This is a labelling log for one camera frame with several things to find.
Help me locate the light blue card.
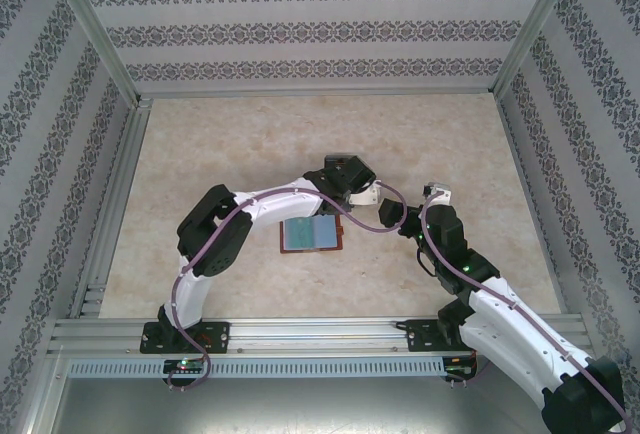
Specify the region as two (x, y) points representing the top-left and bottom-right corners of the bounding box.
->
(313, 216), (342, 249)

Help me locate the teal patterned card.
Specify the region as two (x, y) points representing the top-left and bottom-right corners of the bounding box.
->
(283, 217), (315, 250)

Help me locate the small circuit board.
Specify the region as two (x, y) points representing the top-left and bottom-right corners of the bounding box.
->
(163, 357), (205, 374)
(446, 353), (477, 381)

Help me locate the grey metal sheet panel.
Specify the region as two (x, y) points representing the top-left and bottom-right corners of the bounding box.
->
(29, 376), (614, 434)

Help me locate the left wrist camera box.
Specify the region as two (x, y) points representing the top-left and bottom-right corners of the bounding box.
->
(342, 154), (378, 191)

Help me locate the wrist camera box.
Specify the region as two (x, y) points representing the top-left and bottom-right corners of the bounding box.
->
(342, 154), (378, 191)
(378, 197), (407, 233)

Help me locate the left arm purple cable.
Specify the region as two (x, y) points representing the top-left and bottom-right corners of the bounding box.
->
(167, 181), (406, 391)

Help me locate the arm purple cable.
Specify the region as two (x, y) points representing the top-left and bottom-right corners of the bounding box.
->
(167, 181), (406, 391)
(421, 189), (630, 425)

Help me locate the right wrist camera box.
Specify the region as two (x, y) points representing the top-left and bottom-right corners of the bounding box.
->
(378, 197), (407, 233)

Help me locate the aluminium frame beam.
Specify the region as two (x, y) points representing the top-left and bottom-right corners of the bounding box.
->
(137, 93), (496, 103)

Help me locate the aluminium table edge rail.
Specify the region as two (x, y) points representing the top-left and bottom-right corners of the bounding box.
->
(69, 103), (151, 318)
(497, 96), (584, 315)

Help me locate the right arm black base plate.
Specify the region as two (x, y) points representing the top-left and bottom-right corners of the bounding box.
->
(405, 318), (481, 354)

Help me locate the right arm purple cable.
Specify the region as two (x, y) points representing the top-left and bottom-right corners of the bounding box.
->
(421, 189), (630, 425)

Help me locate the wide aluminium base rail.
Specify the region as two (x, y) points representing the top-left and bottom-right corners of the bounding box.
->
(47, 316), (589, 356)

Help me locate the slotted grey cable duct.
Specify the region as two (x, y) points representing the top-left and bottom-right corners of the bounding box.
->
(67, 356), (446, 381)

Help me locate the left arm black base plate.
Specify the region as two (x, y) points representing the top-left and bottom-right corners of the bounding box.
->
(141, 321), (232, 356)

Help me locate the aluminium frame post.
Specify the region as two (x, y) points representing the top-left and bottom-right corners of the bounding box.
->
(489, 0), (586, 98)
(43, 0), (144, 108)

